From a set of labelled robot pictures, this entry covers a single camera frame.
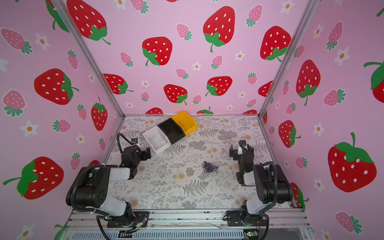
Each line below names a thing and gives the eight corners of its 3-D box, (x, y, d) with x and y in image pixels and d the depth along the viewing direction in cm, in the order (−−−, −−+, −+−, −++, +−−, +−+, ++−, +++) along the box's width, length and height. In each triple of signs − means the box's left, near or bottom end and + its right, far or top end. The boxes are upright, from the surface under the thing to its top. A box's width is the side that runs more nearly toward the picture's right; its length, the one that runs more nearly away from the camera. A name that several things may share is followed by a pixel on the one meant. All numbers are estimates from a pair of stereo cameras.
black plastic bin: (171, 145, 105) (170, 139, 99) (159, 130, 114) (157, 123, 109) (185, 137, 109) (184, 131, 104) (172, 123, 119) (170, 116, 113)
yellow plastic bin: (184, 136, 109) (184, 131, 105) (172, 120, 120) (171, 116, 115) (199, 129, 114) (199, 124, 110) (186, 114, 124) (185, 109, 120)
